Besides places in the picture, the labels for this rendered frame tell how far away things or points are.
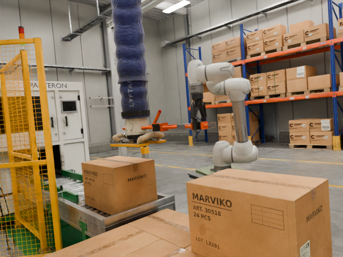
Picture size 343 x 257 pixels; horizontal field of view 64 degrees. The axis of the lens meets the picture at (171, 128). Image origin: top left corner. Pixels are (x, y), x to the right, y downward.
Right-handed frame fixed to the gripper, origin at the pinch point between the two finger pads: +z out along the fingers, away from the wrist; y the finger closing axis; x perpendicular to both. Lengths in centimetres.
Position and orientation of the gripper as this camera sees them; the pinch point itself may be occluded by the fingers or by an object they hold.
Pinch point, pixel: (199, 124)
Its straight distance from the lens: 177.7
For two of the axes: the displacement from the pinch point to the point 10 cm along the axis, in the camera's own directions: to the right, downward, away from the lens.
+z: 0.8, 10.0, 0.5
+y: -6.6, 0.9, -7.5
